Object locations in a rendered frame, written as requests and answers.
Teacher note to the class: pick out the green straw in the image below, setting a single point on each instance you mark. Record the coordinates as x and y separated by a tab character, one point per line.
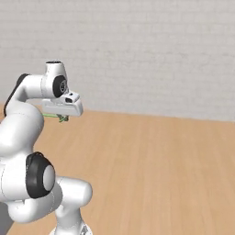
50	116

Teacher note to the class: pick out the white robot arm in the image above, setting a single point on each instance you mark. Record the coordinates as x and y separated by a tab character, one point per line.
21	137

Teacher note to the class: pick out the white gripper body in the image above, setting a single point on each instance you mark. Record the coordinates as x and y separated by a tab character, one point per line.
61	107

